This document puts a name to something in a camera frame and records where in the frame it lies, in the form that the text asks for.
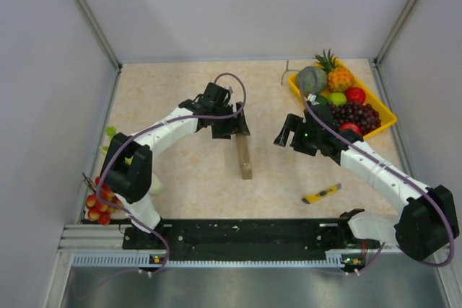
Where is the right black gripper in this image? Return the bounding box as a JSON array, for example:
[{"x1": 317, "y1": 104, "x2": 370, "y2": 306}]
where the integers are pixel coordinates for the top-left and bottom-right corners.
[{"x1": 275, "y1": 113, "x2": 321, "y2": 156}]

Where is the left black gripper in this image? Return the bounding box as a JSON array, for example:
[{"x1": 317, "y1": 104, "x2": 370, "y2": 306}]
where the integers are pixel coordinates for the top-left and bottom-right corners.
[{"x1": 211, "y1": 102, "x2": 249, "y2": 139}]

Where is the brown cardboard express box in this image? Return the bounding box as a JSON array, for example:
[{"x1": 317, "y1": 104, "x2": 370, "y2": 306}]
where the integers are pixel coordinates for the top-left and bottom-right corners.
[{"x1": 235, "y1": 133, "x2": 253, "y2": 180}]

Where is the yellow utility knife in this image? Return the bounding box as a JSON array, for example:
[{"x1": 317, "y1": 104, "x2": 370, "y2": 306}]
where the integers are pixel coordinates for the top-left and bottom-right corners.
[{"x1": 301, "y1": 183, "x2": 341, "y2": 204}]

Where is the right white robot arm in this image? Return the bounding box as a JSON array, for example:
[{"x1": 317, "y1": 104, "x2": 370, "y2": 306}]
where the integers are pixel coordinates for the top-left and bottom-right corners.
[{"x1": 274, "y1": 104, "x2": 460, "y2": 261}]

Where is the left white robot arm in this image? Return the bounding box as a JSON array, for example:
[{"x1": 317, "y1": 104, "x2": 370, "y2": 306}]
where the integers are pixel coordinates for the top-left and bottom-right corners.
[{"x1": 101, "y1": 82, "x2": 250, "y2": 248}]

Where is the dark green lime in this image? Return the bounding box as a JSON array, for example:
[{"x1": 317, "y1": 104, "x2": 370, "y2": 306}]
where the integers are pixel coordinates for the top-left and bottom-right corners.
[{"x1": 314, "y1": 95, "x2": 328, "y2": 105}]

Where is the green melon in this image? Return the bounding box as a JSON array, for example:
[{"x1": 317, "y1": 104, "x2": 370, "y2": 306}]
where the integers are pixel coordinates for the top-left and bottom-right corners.
[{"x1": 295, "y1": 66, "x2": 328, "y2": 97}]

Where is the light green lime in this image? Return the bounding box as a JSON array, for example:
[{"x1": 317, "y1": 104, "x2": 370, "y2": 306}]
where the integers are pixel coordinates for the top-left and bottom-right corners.
[{"x1": 328, "y1": 92, "x2": 347, "y2": 107}]

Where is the red apple front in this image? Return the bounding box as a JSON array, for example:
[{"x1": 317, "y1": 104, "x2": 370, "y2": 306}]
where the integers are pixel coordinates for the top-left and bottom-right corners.
[{"x1": 339, "y1": 122, "x2": 362, "y2": 136}]

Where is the red apple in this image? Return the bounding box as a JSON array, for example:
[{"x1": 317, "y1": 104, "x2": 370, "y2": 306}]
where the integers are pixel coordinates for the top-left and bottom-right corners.
[
  {"x1": 344, "y1": 87, "x2": 366, "y2": 105},
  {"x1": 339, "y1": 122, "x2": 362, "y2": 136}
]

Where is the pineapple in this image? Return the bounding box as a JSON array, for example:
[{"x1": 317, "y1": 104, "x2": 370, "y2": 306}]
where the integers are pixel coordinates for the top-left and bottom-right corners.
[{"x1": 315, "y1": 49, "x2": 354, "y2": 92}]

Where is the purple grape bunch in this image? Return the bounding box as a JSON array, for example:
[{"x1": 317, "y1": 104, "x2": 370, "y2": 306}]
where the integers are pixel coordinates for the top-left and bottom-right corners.
[{"x1": 328, "y1": 102, "x2": 382, "y2": 136}]

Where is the yellow plastic tray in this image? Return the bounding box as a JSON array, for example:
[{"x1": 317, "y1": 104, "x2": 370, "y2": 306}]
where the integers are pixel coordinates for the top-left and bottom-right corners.
[{"x1": 287, "y1": 57, "x2": 398, "y2": 141}]

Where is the green celery stalk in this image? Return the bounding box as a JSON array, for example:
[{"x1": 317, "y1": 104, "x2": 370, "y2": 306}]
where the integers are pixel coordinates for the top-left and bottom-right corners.
[{"x1": 99, "y1": 126, "x2": 163, "y2": 196}]

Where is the red lychee bunch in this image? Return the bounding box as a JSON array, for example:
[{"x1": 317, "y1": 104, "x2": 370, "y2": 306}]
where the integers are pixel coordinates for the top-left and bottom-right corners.
[{"x1": 82, "y1": 173, "x2": 123, "y2": 226}]

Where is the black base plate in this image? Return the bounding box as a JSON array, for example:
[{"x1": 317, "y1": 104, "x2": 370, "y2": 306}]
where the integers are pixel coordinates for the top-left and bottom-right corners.
[{"x1": 122, "y1": 219, "x2": 380, "y2": 261}]

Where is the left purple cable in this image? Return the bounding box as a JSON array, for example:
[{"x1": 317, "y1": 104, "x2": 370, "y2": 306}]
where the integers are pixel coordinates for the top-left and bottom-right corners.
[{"x1": 95, "y1": 72, "x2": 248, "y2": 275}]

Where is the white slotted cable duct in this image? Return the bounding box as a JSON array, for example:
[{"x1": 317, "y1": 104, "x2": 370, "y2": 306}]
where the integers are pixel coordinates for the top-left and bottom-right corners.
[{"x1": 72, "y1": 252, "x2": 361, "y2": 269}]

